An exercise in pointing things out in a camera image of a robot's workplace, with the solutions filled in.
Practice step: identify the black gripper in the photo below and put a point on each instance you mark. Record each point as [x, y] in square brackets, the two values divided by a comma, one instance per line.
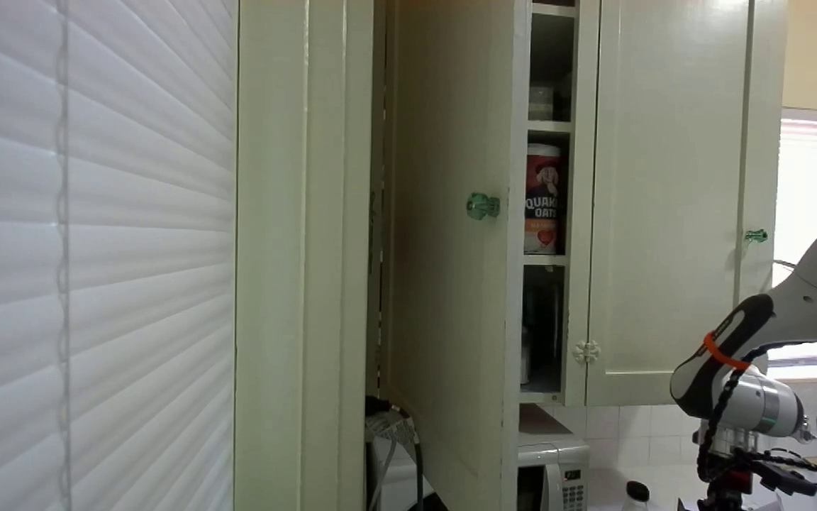
[729, 478]

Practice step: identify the white microwave oven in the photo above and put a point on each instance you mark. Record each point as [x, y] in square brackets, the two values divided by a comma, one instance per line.
[550, 473]

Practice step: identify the metal cabinet hinge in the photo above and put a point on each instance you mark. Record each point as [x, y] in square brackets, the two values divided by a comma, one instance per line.
[586, 353]

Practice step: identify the oatmeal canister red white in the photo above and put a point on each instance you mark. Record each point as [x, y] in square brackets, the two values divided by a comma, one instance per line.
[543, 182]

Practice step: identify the green glass door knob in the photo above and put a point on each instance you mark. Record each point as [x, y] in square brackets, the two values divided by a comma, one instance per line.
[482, 207]

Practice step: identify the closed cream cabinet door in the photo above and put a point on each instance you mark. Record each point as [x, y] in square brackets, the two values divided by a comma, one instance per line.
[668, 175]

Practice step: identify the white items top shelf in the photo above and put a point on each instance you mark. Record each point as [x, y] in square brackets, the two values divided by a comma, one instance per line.
[541, 103]

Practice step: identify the open cream cabinet door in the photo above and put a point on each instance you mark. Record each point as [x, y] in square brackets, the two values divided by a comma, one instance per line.
[458, 126]

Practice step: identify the white window blind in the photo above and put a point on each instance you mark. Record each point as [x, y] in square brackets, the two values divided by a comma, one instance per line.
[118, 253]

